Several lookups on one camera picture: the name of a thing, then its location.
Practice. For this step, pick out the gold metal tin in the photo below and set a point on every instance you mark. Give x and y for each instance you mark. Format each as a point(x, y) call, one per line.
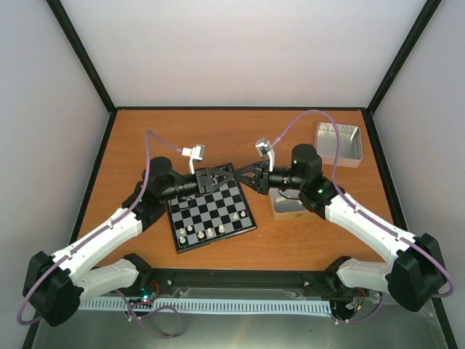
point(285, 205)

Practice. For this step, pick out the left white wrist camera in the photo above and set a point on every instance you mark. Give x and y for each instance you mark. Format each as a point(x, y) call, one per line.
point(195, 154)

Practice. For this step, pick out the black aluminium frame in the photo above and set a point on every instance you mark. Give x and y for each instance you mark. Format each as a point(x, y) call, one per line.
point(421, 22)

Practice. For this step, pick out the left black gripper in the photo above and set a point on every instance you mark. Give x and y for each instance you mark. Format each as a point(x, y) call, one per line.
point(203, 178)

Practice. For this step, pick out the light blue cable duct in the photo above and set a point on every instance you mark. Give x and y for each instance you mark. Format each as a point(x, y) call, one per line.
point(145, 304)

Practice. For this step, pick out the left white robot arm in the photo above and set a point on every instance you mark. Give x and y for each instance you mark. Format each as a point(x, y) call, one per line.
point(57, 284)

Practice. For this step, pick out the black and silver chessboard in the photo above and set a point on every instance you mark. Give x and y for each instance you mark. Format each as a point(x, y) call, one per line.
point(209, 211)

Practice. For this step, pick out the green lit circuit board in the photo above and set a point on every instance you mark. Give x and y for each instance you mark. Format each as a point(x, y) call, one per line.
point(151, 292)

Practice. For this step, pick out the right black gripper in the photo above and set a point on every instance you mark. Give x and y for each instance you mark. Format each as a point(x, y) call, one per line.
point(261, 184)

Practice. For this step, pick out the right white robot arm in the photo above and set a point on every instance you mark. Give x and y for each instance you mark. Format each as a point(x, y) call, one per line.
point(412, 270)

